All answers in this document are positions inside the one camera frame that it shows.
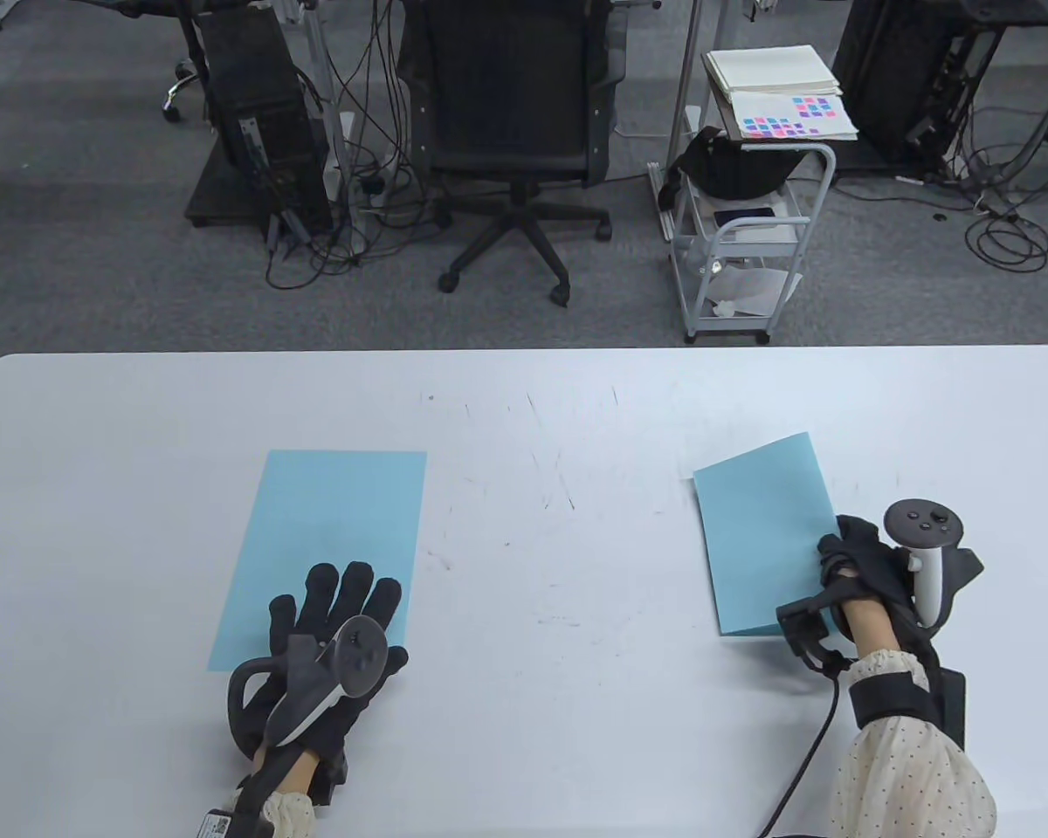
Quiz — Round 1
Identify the person's right forearm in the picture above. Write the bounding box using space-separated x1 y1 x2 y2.
830 598 998 838

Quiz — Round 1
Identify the chrome chair base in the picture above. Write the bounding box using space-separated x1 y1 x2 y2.
162 57 206 123

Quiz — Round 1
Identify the tangle of black floor cables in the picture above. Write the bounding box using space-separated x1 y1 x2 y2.
266 35 442 291
838 52 1048 273

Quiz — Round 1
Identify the white sheet with coloured stickers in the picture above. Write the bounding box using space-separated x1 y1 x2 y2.
723 92 860 142

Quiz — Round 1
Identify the black wrist camera block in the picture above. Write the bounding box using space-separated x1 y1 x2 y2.
777 585 852 677

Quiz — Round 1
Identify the black computer tower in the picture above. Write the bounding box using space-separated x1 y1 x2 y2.
199 9 333 237

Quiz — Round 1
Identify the white paper pad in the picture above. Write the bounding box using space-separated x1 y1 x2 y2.
704 45 842 99

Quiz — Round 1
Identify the black bag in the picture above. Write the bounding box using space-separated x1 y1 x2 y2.
659 127 809 210

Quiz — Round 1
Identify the black mesh office chair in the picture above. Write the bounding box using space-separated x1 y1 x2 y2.
397 0 627 306

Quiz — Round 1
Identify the person's left forearm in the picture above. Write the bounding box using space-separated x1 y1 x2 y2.
245 746 324 838

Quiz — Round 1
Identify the light blue paper sheet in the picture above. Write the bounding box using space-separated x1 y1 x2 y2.
693 432 839 638
207 450 428 673

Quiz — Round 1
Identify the grey hand controller with ring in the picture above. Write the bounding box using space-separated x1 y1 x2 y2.
227 615 390 760
884 498 985 629

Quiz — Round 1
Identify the grey metal utility cart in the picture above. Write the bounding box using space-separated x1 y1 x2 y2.
648 105 838 344

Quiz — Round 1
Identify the person's left hand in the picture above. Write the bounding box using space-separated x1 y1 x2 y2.
269 561 409 784

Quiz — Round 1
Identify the crumpled white paper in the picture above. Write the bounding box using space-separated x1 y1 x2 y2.
707 266 803 319

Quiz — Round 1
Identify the person's right hand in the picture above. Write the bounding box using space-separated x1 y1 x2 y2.
817 515 937 653

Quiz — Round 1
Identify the black equipment cabinet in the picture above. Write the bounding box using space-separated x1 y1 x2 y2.
832 0 1005 171

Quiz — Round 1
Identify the black floor platform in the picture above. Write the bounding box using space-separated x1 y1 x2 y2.
183 144 333 232

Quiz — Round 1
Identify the grey metal desk leg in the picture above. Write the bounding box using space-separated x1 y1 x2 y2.
668 0 704 119

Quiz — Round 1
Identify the black sensor cable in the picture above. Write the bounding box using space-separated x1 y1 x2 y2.
755 672 841 838

